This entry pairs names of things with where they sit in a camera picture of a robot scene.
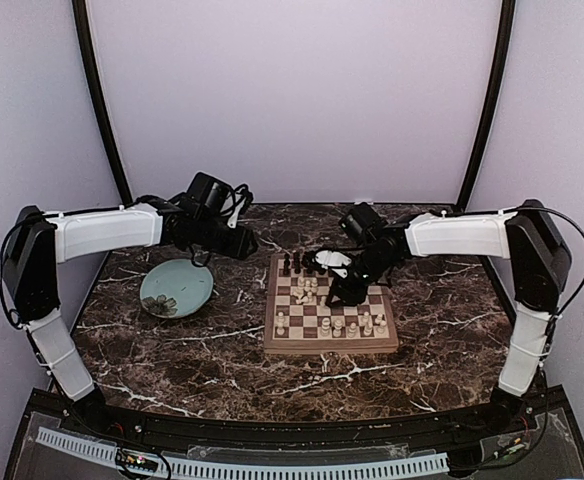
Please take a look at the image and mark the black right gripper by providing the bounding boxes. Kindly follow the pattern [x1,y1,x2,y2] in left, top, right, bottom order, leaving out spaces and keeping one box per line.
[326,247,397,307]

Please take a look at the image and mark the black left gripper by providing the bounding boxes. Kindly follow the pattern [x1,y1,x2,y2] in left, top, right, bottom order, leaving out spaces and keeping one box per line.
[194,215,258,260]

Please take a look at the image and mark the white chess bishop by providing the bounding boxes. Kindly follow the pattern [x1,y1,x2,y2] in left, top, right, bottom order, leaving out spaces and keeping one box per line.
[347,323,359,338]
[332,318,345,338]

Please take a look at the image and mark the white chess king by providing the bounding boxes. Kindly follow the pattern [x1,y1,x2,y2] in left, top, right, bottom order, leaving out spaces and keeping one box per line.
[319,317,332,338]

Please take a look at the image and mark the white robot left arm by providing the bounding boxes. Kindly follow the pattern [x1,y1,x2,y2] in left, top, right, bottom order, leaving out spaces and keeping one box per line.
[0,196,258,436]

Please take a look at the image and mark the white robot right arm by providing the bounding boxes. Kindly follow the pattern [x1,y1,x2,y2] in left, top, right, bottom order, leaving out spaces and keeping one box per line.
[311,199,572,397]

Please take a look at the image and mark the wooden chess board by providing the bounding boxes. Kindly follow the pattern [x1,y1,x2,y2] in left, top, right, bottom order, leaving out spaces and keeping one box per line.
[264,254,399,355]

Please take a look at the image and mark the teal ceramic flower plate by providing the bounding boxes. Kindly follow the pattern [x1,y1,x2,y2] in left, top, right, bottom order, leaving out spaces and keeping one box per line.
[139,259,214,319]

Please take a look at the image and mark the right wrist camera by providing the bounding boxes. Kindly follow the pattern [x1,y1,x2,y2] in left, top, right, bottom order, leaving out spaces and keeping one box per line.
[303,249,353,278]

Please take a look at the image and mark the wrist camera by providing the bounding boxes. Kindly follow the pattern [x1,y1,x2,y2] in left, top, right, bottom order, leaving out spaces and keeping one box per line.
[303,249,353,278]
[220,184,254,229]

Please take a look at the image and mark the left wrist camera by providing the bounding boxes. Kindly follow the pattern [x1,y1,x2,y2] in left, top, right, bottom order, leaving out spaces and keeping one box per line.
[220,184,254,229]

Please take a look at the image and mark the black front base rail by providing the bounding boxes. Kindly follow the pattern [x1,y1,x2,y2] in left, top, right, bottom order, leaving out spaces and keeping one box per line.
[10,386,583,462]

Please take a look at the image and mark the white cable duct strip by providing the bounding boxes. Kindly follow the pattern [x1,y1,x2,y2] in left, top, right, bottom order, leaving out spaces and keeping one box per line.
[35,427,449,479]

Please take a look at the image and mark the black left frame post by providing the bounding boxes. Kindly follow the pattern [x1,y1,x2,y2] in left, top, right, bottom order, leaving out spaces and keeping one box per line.
[71,0,133,204]

